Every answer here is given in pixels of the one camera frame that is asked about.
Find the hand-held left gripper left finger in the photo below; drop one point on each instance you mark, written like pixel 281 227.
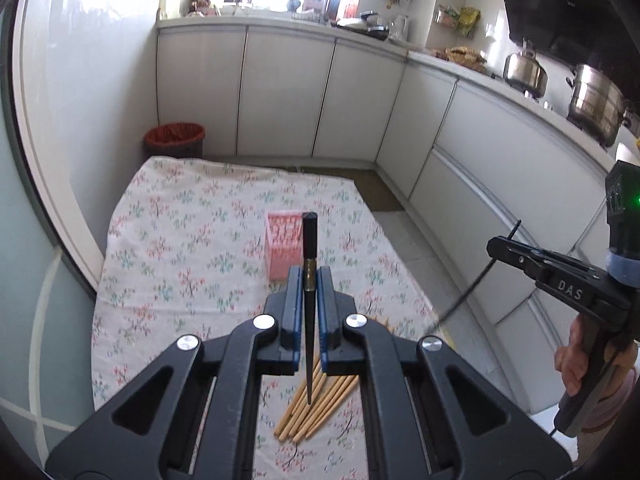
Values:
pixel 295 310

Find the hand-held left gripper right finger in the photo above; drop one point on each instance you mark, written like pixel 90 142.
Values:
pixel 324 310

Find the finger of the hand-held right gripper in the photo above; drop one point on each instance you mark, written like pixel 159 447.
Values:
pixel 515 257

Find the pink plastic utensil basket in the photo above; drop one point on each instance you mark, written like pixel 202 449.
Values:
pixel 280 257

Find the pile of wooden chopsticks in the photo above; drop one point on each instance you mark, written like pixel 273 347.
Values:
pixel 300 420

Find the person's right hand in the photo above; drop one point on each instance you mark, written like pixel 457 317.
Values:
pixel 570 360

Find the floral printed cloth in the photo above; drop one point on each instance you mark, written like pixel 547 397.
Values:
pixel 175 260

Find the large steel steamer pot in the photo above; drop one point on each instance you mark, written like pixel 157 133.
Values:
pixel 597 102

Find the red trash bin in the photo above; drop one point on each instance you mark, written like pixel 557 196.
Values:
pixel 175 142

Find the white kitchen cabinets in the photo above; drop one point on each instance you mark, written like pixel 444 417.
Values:
pixel 350 100

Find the yellow food packet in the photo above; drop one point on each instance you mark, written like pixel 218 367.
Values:
pixel 469 21

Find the black range hood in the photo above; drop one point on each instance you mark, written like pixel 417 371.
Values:
pixel 575 5

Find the glass sliding door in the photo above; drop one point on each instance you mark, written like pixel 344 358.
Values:
pixel 30 260

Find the dark pan with lid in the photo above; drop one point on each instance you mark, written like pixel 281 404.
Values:
pixel 362 25

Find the red bottle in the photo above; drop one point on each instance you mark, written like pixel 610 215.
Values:
pixel 350 6

